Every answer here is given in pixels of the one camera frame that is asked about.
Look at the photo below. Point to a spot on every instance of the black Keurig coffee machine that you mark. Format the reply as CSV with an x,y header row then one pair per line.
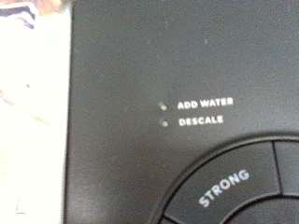
x,y
187,77

